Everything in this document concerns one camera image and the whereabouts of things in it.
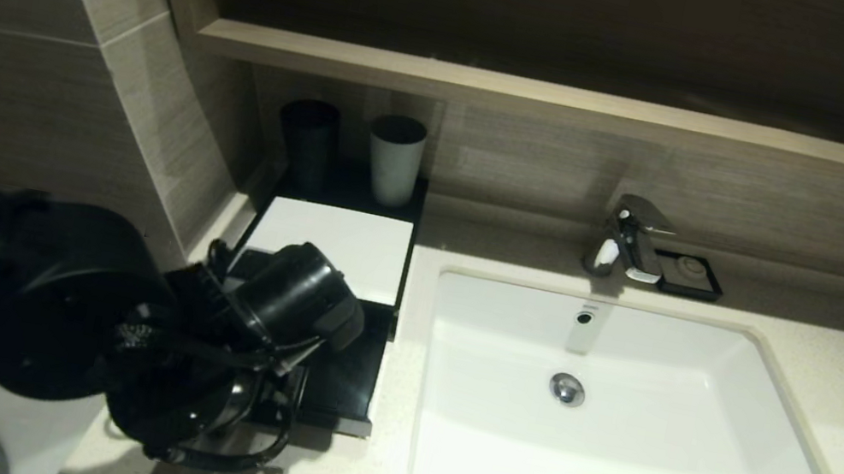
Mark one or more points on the wooden wall shelf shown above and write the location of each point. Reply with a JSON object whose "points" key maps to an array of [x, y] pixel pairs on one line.
{"points": [[584, 106]]}

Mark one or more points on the round grey soap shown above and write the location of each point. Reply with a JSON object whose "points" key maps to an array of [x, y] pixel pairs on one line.
{"points": [[689, 271]]}

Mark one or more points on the black soap dish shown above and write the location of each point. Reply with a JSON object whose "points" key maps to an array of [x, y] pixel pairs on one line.
{"points": [[661, 284]]}

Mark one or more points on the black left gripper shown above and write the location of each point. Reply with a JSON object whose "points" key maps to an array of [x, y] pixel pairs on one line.
{"points": [[307, 295]]}

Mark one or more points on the black box with white lid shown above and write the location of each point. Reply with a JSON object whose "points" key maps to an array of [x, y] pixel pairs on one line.
{"points": [[334, 243]]}

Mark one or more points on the white sink basin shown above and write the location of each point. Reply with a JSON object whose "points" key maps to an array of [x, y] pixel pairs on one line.
{"points": [[653, 452]]}

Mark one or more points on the grey cup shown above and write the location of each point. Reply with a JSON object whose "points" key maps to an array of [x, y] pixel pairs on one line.
{"points": [[394, 169]]}

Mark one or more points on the orange and black left arm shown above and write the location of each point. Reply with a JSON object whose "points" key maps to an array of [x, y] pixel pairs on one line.
{"points": [[31, 290]]}

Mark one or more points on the chrome faucet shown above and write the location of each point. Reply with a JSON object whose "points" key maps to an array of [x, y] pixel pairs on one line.
{"points": [[634, 238]]}

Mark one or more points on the chrome drain stopper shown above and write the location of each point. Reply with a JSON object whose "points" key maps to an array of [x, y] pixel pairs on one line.
{"points": [[567, 389]]}

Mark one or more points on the black cup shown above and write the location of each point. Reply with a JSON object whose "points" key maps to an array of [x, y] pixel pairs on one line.
{"points": [[308, 143]]}

